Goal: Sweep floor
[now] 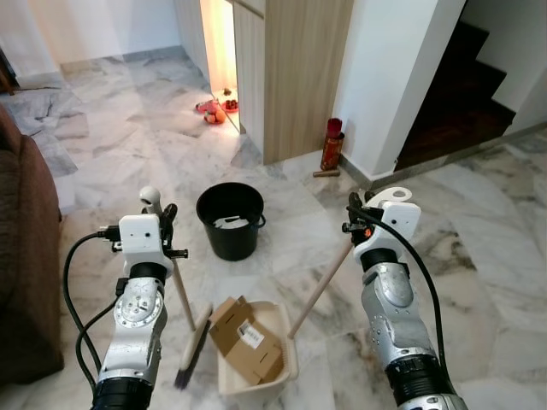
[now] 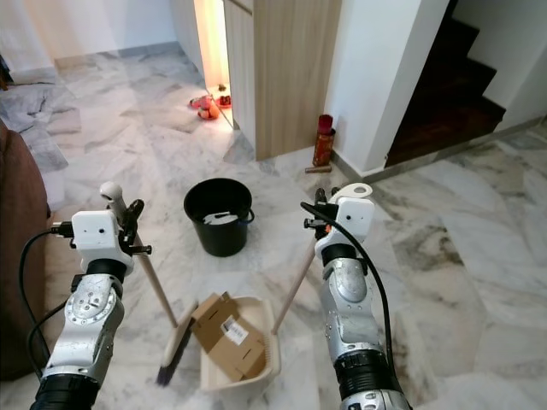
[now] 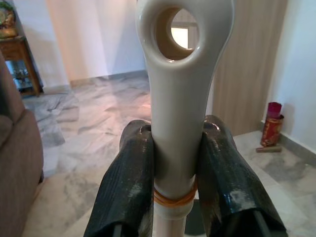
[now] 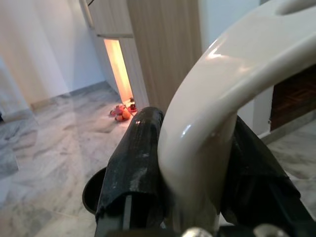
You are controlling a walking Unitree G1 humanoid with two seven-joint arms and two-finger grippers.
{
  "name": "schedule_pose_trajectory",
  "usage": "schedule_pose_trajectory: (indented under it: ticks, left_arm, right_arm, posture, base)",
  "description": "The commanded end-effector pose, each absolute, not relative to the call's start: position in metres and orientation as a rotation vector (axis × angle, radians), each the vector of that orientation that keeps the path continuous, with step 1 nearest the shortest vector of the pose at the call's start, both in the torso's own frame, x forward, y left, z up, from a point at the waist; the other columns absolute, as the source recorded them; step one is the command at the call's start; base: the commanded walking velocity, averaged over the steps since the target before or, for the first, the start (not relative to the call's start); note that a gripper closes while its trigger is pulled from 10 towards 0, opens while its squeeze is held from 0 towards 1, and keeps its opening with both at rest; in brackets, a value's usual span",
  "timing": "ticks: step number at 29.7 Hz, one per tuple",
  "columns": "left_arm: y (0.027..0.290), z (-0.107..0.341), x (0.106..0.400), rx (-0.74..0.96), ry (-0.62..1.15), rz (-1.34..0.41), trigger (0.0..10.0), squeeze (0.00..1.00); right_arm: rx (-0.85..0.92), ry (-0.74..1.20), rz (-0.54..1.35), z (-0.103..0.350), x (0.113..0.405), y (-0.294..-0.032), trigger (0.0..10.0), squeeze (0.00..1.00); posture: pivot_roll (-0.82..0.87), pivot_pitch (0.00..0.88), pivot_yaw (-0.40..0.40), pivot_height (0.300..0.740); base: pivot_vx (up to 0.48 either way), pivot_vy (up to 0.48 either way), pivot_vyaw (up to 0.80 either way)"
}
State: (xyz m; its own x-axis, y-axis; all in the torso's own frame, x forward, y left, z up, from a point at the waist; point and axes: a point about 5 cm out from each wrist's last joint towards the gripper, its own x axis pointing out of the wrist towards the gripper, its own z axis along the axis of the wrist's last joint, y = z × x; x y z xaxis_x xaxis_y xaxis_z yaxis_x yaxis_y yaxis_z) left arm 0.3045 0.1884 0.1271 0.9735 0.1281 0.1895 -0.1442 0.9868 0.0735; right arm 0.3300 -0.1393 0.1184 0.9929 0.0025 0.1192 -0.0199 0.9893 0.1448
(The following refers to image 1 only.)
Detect wooden handled broom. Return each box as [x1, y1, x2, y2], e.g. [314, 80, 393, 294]
[139, 186, 214, 391]

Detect labelled brown cardboard box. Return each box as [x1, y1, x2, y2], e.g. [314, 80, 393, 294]
[209, 296, 285, 386]

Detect beige long handled dustpan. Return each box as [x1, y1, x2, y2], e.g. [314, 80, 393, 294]
[215, 187, 416, 396]

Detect grey floor cloth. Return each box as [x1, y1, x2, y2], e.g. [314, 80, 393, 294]
[0, 88, 88, 178]

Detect black plastic bucket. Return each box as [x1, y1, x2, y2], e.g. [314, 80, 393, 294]
[195, 181, 268, 262]

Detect white scrap in bucket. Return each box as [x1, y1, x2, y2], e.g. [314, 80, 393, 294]
[211, 215, 250, 231]

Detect red cylindrical canister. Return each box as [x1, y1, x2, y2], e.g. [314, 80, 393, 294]
[320, 117, 345, 173]

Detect red and orange offerings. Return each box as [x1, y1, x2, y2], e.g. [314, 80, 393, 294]
[194, 88, 241, 126]

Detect light wooden cabinet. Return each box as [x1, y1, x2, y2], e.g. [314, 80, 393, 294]
[229, 0, 356, 166]

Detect dark wooden staircase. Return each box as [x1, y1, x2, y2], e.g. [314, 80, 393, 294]
[394, 20, 519, 171]

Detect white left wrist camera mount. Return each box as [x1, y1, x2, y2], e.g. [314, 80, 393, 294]
[117, 213, 173, 256]

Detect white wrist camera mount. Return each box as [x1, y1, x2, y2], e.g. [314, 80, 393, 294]
[117, 213, 173, 256]
[357, 202, 422, 257]

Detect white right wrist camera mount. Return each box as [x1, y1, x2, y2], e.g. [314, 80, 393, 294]
[357, 202, 422, 257]

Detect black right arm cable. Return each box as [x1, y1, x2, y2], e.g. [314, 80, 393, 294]
[345, 205, 446, 364]

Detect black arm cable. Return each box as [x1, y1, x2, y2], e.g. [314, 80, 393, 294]
[345, 205, 446, 364]
[62, 225, 125, 390]

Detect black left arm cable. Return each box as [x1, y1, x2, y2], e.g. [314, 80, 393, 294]
[62, 225, 125, 390]

